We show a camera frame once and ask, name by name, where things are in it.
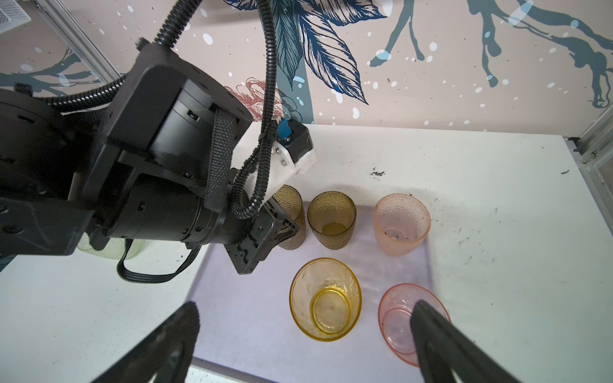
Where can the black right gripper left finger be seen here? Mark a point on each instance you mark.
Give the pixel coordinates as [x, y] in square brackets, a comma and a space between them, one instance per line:
[165, 355]

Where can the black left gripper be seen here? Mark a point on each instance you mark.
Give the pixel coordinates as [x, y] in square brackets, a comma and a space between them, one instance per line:
[265, 230]

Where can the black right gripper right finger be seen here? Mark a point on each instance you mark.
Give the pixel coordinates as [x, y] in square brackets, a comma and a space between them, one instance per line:
[445, 354]

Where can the yellow clear glass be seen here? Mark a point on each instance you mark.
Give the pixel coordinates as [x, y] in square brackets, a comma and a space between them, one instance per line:
[291, 201]

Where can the brown tall glass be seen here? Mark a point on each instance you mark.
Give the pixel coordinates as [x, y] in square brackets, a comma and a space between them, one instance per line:
[332, 216]

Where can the pink smooth glass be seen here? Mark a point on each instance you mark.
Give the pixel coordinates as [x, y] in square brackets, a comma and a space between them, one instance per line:
[394, 313]

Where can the amber textured glass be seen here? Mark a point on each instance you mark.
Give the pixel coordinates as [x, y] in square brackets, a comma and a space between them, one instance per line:
[325, 299]

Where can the pink textured glass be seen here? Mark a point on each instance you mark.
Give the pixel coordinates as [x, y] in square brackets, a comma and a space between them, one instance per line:
[401, 223]

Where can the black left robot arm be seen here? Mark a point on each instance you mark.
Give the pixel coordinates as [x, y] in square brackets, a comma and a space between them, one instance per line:
[154, 164]

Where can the lilac plastic tray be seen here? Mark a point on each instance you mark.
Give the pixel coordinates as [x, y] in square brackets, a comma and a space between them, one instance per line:
[247, 330]

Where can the light green textured glass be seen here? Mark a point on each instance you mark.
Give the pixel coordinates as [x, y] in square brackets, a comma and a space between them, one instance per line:
[114, 249]

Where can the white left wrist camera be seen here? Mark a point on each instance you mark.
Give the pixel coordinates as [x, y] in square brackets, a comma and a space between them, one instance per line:
[292, 151]

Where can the aluminium frame corner post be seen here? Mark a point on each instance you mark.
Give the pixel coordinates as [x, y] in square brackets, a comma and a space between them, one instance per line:
[592, 151]

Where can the white wire mesh basket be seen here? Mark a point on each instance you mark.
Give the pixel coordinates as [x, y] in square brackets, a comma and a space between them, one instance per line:
[12, 16]

